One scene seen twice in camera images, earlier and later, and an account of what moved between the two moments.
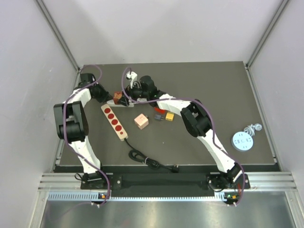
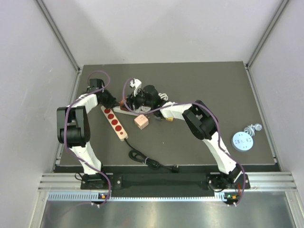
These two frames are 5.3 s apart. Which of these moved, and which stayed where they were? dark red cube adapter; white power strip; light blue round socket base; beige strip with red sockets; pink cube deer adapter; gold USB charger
Moved: white power strip; dark red cube adapter
Stayed: beige strip with red sockets; light blue round socket base; pink cube deer adapter; gold USB charger
